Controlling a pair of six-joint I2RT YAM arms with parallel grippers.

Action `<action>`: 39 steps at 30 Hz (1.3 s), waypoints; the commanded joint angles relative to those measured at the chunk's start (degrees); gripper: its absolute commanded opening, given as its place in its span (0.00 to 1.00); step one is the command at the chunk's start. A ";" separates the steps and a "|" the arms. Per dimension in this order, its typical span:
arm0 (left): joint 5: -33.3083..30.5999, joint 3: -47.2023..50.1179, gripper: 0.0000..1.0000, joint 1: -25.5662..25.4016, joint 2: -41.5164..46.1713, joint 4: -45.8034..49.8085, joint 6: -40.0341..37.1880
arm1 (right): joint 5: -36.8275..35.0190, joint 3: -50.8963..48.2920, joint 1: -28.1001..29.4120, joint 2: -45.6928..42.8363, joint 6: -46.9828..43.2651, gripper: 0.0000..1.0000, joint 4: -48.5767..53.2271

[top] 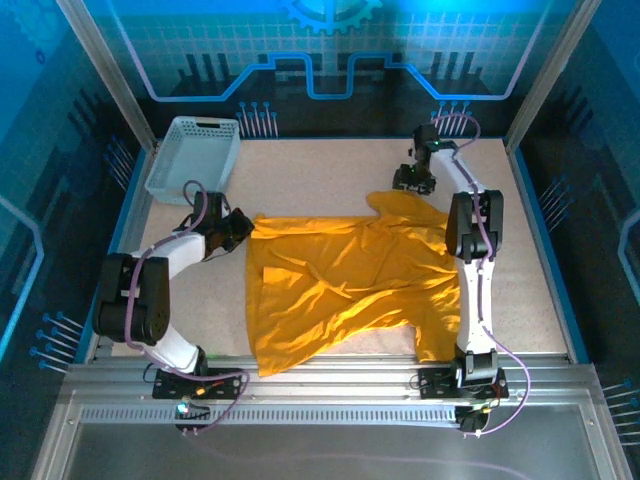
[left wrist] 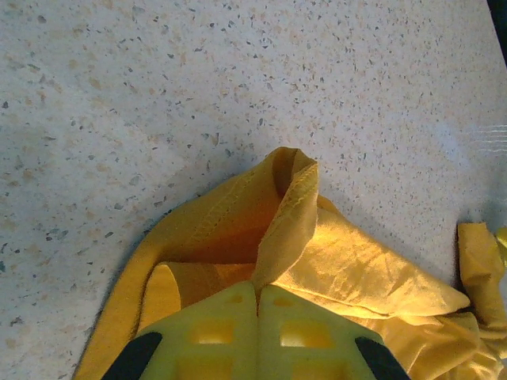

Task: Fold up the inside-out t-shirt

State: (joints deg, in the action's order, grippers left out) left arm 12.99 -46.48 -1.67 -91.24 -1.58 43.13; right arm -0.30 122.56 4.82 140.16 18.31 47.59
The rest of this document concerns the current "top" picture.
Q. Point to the yellow t-shirt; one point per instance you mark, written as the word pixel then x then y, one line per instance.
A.
pixel 340 280

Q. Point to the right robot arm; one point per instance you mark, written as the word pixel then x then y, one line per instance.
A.
pixel 475 300

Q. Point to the pale plastic basket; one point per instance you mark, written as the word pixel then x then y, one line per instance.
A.
pixel 192 160

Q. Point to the left controller box green light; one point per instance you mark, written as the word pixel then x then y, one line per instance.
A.
pixel 192 410

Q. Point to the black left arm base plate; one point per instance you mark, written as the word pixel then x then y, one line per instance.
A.
pixel 220 387

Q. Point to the right aluminium frame post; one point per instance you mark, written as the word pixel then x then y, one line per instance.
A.
pixel 550 75

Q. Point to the aluminium frame post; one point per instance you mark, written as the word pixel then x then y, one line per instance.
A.
pixel 106 70
pixel 550 75

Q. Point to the aluminium front rail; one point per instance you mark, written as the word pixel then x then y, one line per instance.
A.
pixel 325 382

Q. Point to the left aluminium frame post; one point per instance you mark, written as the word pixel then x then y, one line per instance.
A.
pixel 106 70

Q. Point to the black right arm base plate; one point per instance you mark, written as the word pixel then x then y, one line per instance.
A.
pixel 437 385

